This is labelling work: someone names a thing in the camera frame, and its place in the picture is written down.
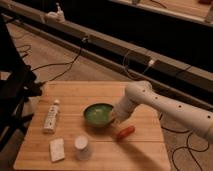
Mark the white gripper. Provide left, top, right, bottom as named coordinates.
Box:
left=109, top=95, right=137, bottom=124

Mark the green ceramic bowl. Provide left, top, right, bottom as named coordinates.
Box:
left=83, top=103, right=113, bottom=127

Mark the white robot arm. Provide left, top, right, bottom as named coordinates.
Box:
left=109, top=81, right=213, bottom=144

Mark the orange carrot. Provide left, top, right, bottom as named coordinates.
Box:
left=116, top=126, right=135, bottom=140

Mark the white plastic cup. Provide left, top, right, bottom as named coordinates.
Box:
left=74, top=135, right=92, bottom=161

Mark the white tube bottle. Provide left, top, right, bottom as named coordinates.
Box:
left=43, top=99, right=60, bottom=134

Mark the white sponge block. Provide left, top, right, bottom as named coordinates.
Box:
left=50, top=138, right=65, bottom=162

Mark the black chair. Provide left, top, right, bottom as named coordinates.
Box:
left=0, top=14, right=42, bottom=152

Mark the black floor cable right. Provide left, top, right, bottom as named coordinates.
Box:
left=159, top=113, right=213, bottom=171

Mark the black floor cable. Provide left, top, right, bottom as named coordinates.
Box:
left=14, top=41, right=84, bottom=84
left=159, top=113, right=213, bottom=171

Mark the grey metal rail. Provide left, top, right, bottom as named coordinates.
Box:
left=0, top=0, right=213, bottom=89

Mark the white cable with plug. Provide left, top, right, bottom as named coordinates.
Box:
left=121, top=46, right=156, bottom=81

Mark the black floor cable left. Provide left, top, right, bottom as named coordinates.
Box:
left=14, top=41, right=84, bottom=84

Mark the white object on rail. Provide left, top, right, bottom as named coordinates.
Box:
left=46, top=3, right=65, bottom=22

